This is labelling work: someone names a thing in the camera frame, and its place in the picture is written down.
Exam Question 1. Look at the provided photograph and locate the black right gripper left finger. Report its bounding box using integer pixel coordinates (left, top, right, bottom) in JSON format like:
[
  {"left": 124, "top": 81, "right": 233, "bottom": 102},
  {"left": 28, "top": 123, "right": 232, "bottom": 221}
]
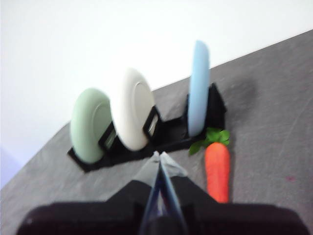
[{"left": 17, "top": 151, "right": 161, "bottom": 235}]

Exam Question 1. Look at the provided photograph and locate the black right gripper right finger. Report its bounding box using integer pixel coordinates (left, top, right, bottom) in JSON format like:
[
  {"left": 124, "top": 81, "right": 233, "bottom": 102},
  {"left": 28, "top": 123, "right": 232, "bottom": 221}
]
[{"left": 160, "top": 151, "right": 312, "bottom": 235}]

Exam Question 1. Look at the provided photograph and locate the orange carrot with green leaves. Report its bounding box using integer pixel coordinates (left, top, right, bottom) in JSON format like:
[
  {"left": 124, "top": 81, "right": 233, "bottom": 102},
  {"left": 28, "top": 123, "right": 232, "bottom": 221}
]
[{"left": 189, "top": 127, "right": 231, "bottom": 204}]

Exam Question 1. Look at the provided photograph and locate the pale green plate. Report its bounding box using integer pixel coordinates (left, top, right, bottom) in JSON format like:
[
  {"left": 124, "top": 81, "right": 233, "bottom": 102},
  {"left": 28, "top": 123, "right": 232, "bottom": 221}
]
[{"left": 70, "top": 87, "right": 115, "bottom": 164}]

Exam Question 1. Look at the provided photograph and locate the black plate rack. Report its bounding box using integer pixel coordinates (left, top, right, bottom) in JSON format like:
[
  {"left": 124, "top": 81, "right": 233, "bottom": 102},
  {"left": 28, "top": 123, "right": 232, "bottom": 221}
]
[{"left": 67, "top": 82, "right": 227, "bottom": 174}]

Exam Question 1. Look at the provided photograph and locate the cream white plate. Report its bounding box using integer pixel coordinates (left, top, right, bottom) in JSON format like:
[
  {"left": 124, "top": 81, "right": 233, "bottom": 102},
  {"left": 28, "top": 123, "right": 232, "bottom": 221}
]
[{"left": 110, "top": 68, "right": 157, "bottom": 151}]

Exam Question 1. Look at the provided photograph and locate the light blue plate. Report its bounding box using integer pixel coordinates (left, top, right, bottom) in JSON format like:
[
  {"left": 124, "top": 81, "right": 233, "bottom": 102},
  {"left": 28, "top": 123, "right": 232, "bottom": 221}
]
[{"left": 187, "top": 40, "right": 211, "bottom": 136}]

